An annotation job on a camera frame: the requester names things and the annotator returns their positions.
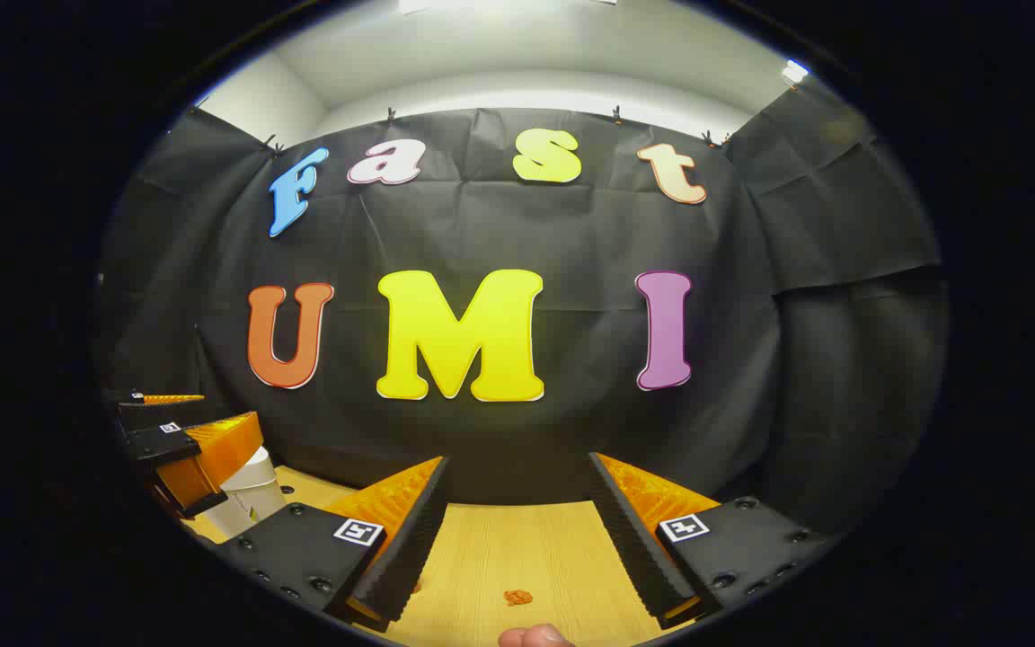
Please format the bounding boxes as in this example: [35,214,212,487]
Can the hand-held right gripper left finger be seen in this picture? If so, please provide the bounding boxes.
[217,456,451,633]

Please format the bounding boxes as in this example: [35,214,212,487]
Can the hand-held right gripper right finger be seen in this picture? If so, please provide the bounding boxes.
[588,452,835,631]

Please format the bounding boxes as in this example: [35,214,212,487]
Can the white desktop garbage bin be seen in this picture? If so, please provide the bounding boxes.
[203,445,288,542]

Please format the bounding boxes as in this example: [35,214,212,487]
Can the wooden desktop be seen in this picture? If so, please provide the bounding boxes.
[183,465,721,647]

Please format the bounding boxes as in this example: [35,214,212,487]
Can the black backdrop cloth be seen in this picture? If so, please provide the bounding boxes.
[95,76,950,540]

